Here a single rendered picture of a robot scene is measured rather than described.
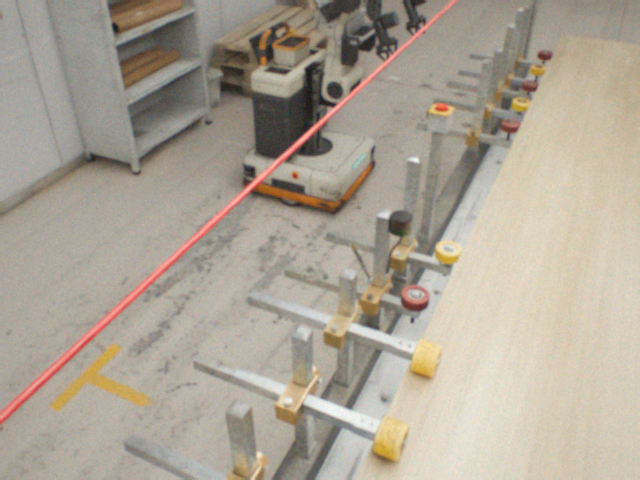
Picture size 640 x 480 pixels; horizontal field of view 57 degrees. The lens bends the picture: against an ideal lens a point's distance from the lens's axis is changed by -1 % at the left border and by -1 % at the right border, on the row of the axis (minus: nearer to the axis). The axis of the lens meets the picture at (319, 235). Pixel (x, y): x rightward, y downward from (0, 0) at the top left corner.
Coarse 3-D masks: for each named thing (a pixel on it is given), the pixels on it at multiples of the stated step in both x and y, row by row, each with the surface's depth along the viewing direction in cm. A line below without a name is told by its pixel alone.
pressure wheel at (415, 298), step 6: (408, 288) 170; (414, 288) 170; (420, 288) 170; (402, 294) 168; (408, 294) 168; (414, 294) 168; (420, 294) 168; (426, 294) 168; (402, 300) 168; (408, 300) 166; (414, 300) 166; (420, 300) 166; (426, 300) 166; (408, 306) 166; (414, 306) 166; (420, 306) 166; (426, 306) 167; (414, 318) 173
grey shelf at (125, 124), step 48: (48, 0) 351; (96, 0) 336; (192, 0) 412; (96, 48) 355; (144, 48) 438; (192, 48) 435; (96, 96) 377; (144, 96) 451; (192, 96) 459; (96, 144) 402; (144, 144) 408
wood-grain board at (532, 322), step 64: (576, 64) 318; (576, 128) 255; (512, 192) 213; (576, 192) 213; (512, 256) 183; (576, 256) 183; (448, 320) 160; (512, 320) 160; (576, 320) 160; (448, 384) 143; (512, 384) 143; (576, 384) 142; (448, 448) 128; (512, 448) 128; (576, 448) 128
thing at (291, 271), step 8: (288, 272) 184; (296, 272) 183; (304, 272) 183; (304, 280) 183; (328, 280) 180; (336, 280) 180; (328, 288) 180; (336, 288) 179; (360, 288) 177; (360, 296) 176; (384, 296) 174; (392, 296) 174; (384, 304) 173; (392, 304) 172; (400, 304) 171; (400, 312) 172; (408, 312) 171; (416, 312) 169
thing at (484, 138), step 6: (420, 126) 277; (426, 126) 275; (450, 132) 272; (456, 132) 270; (462, 132) 269; (462, 138) 271; (480, 138) 267; (486, 138) 266; (492, 138) 265; (498, 138) 264; (504, 138) 264; (498, 144) 265; (504, 144) 263; (510, 144) 262
